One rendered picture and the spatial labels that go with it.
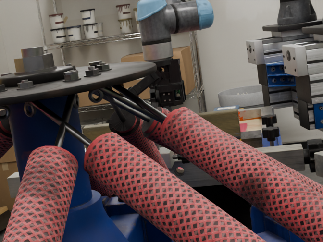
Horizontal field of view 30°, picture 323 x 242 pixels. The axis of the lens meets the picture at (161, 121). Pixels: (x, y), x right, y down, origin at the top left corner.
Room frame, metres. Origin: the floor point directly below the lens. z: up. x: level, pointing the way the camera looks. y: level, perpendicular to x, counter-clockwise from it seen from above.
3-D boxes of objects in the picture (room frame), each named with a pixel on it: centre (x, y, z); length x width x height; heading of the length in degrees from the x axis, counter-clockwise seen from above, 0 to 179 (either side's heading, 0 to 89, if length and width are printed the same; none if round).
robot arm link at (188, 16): (1.58, -0.11, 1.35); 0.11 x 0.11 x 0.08; 19
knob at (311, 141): (1.28, -0.31, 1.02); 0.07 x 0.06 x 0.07; 170
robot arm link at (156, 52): (1.53, -0.02, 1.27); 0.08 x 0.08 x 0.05
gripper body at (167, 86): (1.53, -0.02, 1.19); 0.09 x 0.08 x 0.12; 80
